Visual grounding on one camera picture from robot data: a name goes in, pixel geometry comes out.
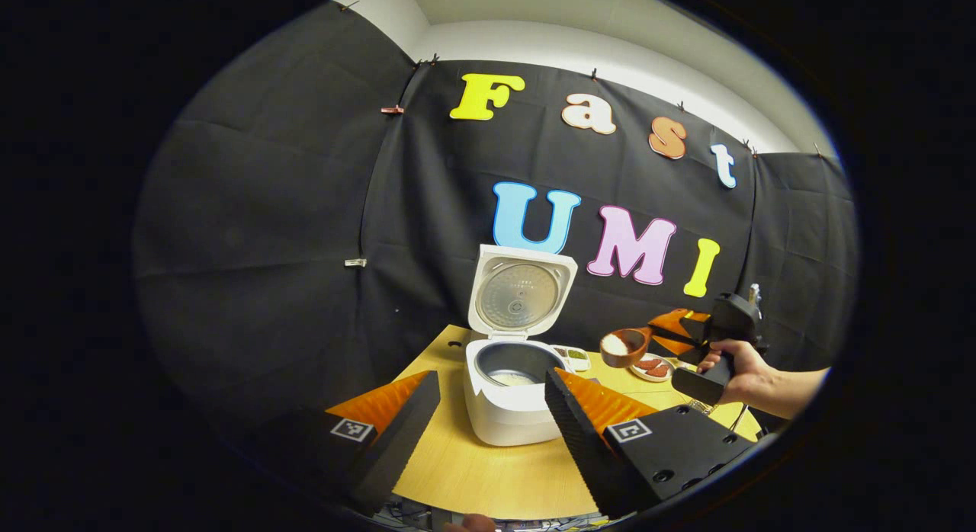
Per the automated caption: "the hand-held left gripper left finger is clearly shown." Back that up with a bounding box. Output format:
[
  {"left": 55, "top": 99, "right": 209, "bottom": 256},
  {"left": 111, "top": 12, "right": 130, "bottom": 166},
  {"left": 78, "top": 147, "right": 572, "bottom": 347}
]
[{"left": 252, "top": 370, "right": 441, "bottom": 516}]

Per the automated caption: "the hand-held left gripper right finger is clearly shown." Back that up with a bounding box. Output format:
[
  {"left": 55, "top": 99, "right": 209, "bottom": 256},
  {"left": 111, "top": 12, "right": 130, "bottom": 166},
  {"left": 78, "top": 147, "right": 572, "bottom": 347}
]
[{"left": 544, "top": 368, "right": 763, "bottom": 519}]

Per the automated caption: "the brown wooden spoon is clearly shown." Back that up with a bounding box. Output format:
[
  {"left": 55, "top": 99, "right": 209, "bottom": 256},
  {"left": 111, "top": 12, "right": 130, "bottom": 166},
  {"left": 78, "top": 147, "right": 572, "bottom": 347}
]
[{"left": 600, "top": 326, "right": 672, "bottom": 369}]

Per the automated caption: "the white rice cooker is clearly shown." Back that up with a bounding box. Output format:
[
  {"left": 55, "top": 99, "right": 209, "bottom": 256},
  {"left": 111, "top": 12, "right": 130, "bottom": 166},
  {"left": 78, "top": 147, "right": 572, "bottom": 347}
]
[{"left": 463, "top": 244, "right": 579, "bottom": 447}]

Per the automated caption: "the white round plate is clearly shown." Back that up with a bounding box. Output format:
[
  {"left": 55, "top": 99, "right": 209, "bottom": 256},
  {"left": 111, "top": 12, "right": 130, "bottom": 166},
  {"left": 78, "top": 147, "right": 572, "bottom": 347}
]
[{"left": 630, "top": 354, "right": 676, "bottom": 383}]

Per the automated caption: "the white divided condiment dish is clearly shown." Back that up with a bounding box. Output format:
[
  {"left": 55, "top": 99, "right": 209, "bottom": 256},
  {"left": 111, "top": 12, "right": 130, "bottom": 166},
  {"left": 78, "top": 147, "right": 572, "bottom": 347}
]
[{"left": 553, "top": 345, "right": 592, "bottom": 372}]

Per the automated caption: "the black backdrop cloth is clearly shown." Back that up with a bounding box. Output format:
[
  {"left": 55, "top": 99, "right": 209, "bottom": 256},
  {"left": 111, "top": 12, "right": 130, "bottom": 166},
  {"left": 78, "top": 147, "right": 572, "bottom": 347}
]
[{"left": 133, "top": 0, "right": 859, "bottom": 441}]

